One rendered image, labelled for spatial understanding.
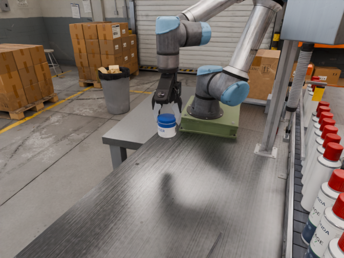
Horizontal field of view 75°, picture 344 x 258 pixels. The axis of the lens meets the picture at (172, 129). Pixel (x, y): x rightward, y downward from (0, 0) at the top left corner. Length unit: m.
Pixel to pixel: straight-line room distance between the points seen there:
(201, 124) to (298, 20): 0.56
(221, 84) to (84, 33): 3.86
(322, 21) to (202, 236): 0.66
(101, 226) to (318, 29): 0.81
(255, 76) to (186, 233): 1.12
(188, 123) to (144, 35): 4.73
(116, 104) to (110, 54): 1.35
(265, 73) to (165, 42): 0.92
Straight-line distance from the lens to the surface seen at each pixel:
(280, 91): 0.93
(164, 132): 0.82
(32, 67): 3.96
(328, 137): 0.70
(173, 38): 0.74
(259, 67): 1.53
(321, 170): 0.67
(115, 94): 3.28
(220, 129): 1.09
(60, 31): 7.15
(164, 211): 0.72
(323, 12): 0.78
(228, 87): 0.95
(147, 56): 5.76
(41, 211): 2.10
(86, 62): 4.74
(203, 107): 1.09
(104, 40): 4.43
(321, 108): 0.88
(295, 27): 0.82
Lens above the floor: 1.37
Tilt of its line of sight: 28 degrees down
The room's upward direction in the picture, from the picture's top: straight up
